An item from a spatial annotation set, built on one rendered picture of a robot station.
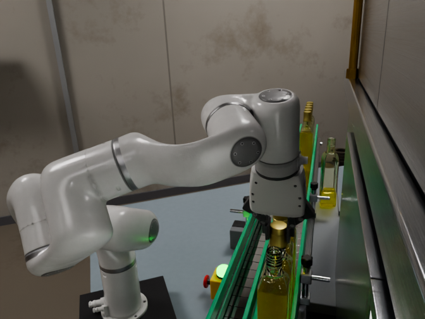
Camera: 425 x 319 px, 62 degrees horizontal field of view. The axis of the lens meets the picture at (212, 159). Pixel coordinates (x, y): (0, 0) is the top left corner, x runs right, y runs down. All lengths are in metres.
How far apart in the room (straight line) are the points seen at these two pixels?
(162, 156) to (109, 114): 2.85
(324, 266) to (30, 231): 0.78
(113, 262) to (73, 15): 2.57
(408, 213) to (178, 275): 1.05
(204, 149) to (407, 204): 0.26
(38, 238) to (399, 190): 0.51
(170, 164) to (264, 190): 0.21
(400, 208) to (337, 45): 3.81
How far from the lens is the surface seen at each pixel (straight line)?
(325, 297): 1.01
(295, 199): 0.64
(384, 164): 0.38
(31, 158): 3.45
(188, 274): 1.28
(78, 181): 0.54
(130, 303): 1.03
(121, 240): 0.78
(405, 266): 0.26
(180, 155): 0.48
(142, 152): 0.51
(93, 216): 0.53
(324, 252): 1.17
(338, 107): 4.19
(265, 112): 0.54
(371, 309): 0.33
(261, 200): 0.65
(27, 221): 0.65
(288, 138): 0.56
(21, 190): 0.66
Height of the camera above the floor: 1.52
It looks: 20 degrees down
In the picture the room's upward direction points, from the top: 3 degrees counter-clockwise
